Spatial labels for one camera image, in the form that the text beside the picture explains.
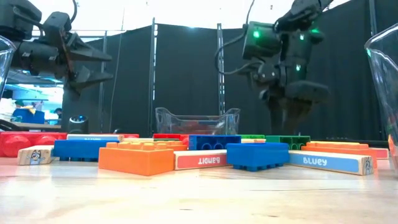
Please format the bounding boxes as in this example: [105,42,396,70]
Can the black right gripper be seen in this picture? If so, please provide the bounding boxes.
[253,58,313,135]

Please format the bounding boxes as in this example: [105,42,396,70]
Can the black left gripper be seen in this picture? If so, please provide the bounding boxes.
[11,32,114,94]

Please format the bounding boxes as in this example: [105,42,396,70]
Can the blue plastic brick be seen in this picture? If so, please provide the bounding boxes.
[188,134,242,151]
[52,139,121,162]
[226,142,290,172]

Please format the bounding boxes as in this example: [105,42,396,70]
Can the wooden block Bluey label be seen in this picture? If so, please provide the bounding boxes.
[287,150,375,176]

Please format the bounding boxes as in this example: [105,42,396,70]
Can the wooden block orange label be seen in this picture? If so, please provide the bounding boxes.
[300,141,378,169]

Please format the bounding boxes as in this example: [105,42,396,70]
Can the wooden block Bandit label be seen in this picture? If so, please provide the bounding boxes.
[174,149,229,170]

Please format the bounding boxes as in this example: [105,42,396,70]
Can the wooden block red label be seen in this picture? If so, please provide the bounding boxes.
[369,147,389,160]

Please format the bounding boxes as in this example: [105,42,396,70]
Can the orange plastic brick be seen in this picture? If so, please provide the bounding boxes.
[98,142,175,177]
[155,140,188,152]

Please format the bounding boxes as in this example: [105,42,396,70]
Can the small red plastic brick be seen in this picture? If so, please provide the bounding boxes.
[153,133,190,141]

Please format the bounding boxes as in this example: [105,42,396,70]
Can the black metal stand pole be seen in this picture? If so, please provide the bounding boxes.
[149,17,156,138]
[216,23,225,116]
[98,30,106,133]
[368,0,384,141]

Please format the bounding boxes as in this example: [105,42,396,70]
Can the black cylinder speaker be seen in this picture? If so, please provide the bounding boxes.
[67,114,90,134]

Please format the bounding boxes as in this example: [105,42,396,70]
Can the wooden block blue label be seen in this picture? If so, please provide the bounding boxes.
[67,133,125,142]

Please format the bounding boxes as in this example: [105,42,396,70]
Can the background table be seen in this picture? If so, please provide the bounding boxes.
[0,119,62,131]

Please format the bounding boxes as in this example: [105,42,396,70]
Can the clear container left edge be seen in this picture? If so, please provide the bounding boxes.
[0,35,17,100]

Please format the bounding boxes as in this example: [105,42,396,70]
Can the clear container edge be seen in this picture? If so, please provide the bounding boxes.
[364,23,398,175]
[0,35,17,100]

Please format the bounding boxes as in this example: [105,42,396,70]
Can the clear plastic bin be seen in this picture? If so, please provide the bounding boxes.
[155,107,241,136]

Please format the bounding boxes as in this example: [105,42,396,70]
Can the white stacked sheets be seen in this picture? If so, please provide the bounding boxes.
[0,98,16,122]

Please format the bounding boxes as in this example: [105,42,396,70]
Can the clear container right edge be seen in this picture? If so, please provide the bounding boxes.
[364,23,398,175]

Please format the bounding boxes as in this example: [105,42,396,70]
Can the wooden block dog face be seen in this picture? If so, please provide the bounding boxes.
[17,145,55,166]

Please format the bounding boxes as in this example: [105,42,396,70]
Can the thin hanging cable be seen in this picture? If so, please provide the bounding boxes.
[108,18,124,133]

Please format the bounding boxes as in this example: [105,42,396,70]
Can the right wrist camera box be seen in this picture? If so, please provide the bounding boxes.
[284,80,330,104]

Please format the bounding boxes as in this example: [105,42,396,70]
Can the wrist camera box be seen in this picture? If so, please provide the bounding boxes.
[284,80,330,104]
[43,12,72,41]

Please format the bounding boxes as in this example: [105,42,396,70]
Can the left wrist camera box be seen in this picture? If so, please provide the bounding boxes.
[43,12,72,41]

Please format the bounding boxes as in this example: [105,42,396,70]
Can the left camera cable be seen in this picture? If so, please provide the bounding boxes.
[70,0,78,24]

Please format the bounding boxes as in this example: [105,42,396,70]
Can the camera cable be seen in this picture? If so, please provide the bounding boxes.
[70,0,78,24]
[213,0,265,76]

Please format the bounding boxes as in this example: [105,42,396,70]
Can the right camera cable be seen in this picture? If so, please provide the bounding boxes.
[213,0,265,76]

